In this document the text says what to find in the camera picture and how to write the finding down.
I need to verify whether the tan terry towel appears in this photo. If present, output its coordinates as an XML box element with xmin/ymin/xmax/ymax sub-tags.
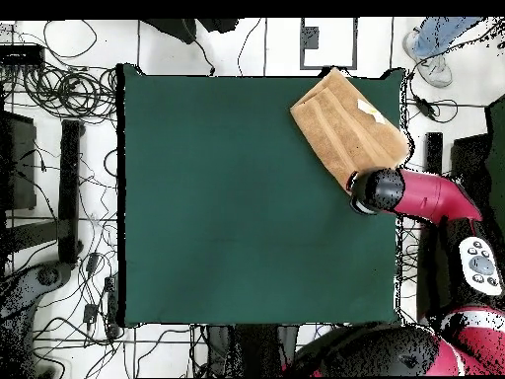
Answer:
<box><xmin>288</xmin><ymin>66</ymin><xmax>412</xmax><ymax>193</ymax></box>

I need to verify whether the black flat panel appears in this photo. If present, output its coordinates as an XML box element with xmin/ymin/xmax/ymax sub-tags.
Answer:
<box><xmin>450</xmin><ymin>133</ymin><xmax>490</xmax><ymax>190</ymax></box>
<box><xmin>0</xmin><ymin>112</ymin><xmax>37</xmax><ymax>211</ymax></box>

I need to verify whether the black power adapter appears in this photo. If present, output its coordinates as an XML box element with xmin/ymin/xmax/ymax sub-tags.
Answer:
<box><xmin>412</xmin><ymin>98</ymin><xmax>438</xmax><ymax>122</ymax></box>

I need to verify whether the dark green table cloth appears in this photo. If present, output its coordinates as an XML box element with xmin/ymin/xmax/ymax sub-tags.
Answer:
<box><xmin>116</xmin><ymin>62</ymin><xmax>407</xmax><ymax>329</ymax></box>

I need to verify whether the white shoe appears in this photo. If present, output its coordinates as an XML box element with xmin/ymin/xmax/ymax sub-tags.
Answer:
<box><xmin>401</xmin><ymin>29</ymin><xmax>454</xmax><ymax>89</ymax></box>

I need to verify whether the small grey box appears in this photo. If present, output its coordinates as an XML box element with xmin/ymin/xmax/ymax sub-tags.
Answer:
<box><xmin>301</xmin><ymin>26</ymin><xmax>320</xmax><ymax>50</ymax></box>

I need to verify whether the green cloth sheet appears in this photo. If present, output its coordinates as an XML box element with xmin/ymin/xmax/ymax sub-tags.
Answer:
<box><xmin>483</xmin><ymin>94</ymin><xmax>505</xmax><ymax>222</ymax></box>

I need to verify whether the person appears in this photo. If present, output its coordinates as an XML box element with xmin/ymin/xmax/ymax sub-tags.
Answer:
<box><xmin>413</xmin><ymin>17</ymin><xmax>486</xmax><ymax>60</ymax></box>
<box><xmin>141</xmin><ymin>18</ymin><xmax>240</xmax><ymax>45</ymax></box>

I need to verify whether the grey chair base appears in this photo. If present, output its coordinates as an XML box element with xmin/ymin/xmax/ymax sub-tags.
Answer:
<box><xmin>0</xmin><ymin>260</ymin><xmax>74</xmax><ymax>321</ymax></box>

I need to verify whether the black electronics box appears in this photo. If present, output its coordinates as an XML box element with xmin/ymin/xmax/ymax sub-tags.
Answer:
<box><xmin>0</xmin><ymin>43</ymin><xmax>46</xmax><ymax>68</ymax></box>

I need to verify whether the grey square floor frame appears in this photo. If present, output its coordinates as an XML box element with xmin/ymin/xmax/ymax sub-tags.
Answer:
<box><xmin>299</xmin><ymin>17</ymin><xmax>359</xmax><ymax>71</ymax></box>

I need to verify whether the coiled black cable bundle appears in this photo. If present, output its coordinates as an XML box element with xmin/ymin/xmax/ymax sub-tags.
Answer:
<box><xmin>23</xmin><ymin>64</ymin><xmax>119</xmax><ymax>119</ymax></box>

